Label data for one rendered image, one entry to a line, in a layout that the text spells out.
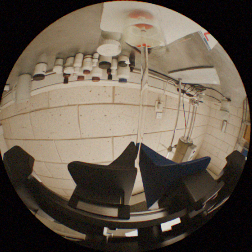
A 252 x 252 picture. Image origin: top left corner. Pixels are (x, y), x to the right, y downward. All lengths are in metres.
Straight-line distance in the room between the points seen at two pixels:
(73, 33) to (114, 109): 0.46
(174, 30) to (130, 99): 0.49
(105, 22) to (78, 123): 0.51
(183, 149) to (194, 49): 0.48
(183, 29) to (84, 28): 0.22
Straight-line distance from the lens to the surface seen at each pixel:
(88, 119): 0.52
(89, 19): 0.25
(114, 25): 0.15
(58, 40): 0.33
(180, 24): 0.15
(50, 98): 0.61
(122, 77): 0.40
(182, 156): 0.54
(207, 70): 0.45
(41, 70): 0.46
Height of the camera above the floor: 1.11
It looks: 18 degrees up
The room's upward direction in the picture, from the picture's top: 177 degrees counter-clockwise
